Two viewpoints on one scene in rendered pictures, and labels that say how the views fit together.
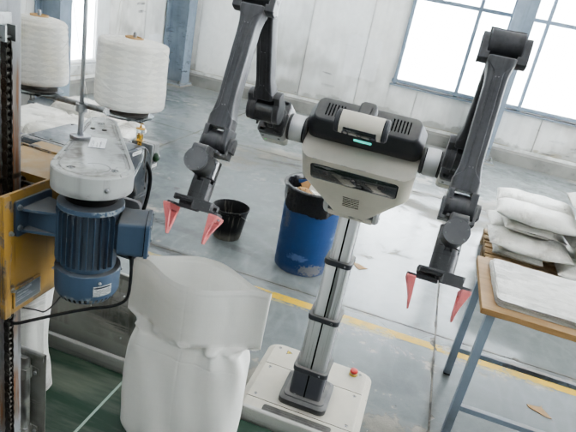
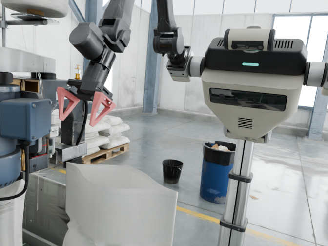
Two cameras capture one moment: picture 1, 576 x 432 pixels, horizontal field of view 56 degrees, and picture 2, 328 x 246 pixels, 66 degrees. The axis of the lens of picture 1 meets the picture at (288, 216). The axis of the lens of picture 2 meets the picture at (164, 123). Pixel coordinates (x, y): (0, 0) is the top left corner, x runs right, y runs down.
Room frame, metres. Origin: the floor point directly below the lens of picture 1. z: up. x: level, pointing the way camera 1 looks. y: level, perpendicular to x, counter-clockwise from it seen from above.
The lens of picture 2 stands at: (0.64, -0.10, 1.38)
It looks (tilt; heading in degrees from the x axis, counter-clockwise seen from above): 10 degrees down; 12
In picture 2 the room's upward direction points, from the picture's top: 5 degrees clockwise
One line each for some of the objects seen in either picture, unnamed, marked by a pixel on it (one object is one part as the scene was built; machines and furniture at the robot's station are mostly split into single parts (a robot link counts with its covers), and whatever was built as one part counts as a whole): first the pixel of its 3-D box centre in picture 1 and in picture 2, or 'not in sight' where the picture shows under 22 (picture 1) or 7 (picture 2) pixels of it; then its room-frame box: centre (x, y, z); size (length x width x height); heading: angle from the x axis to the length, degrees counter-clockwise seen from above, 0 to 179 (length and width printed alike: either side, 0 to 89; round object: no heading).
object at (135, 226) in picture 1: (135, 237); (27, 122); (1.16, 0.35, 1.25); 0.10 x 0.08 x 0.12; 13
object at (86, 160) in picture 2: not in sight; (89, 150); (4.41, 1.98, 0.07); 1.20 x 0.82 x 0.14; 170
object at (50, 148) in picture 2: not in sight; (50, 146); (1.41, 0.48, 1.11); 0.03 x 0.03 x 0.06
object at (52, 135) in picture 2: not in sight; (51, 135); (1.42, 0.48, 1.14); 0.05 x 0.04 x 0.16; 168
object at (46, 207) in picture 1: (49, 217); not in sight; (1.12, 0.54, 1.27); 0.12 x 0.09 x 0.09; 168
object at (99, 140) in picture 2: not in sight; (87, 141); (4.08, 1.83, 0.32); 0.66 x 0.43 x 0.15; 169
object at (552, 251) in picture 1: (528, 243); not in sight; (4.26, -2.02, 0.33); 0.66 x 0.43 x 0.13; 78
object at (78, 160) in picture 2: not in sight; (75, 160); (1.62, 0.50, 0.98); 0.09 x 0.05 x 0.05; 168
